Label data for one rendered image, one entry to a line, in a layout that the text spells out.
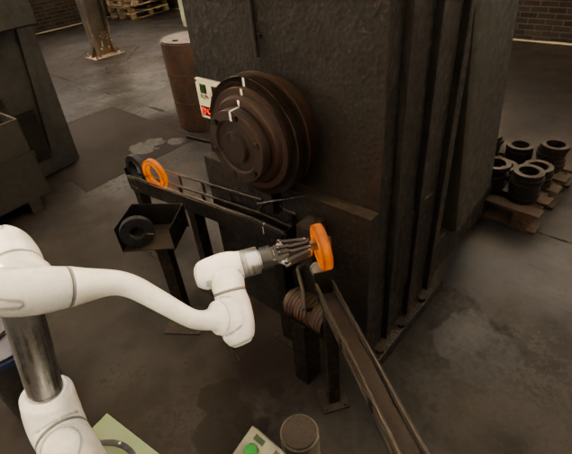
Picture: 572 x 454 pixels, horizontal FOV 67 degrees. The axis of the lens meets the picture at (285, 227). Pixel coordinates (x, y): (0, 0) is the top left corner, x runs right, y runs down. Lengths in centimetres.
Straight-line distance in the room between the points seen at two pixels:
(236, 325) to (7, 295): 59
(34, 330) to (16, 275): 30
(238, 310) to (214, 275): 13
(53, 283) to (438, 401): 166
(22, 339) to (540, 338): 221
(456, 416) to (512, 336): 57
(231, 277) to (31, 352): 57
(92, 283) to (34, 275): 13
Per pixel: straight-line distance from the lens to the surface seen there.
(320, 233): 136
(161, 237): 214
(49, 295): 110
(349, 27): 146
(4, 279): 109
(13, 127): 379
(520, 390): 231
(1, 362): 217
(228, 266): 134
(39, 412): 155
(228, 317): 129
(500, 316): 257
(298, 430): 147
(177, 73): 456
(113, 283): 117
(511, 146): 362
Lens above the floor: 181
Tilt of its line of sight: 36 degrees down
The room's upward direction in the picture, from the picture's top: 6 degrees counter-clockwise
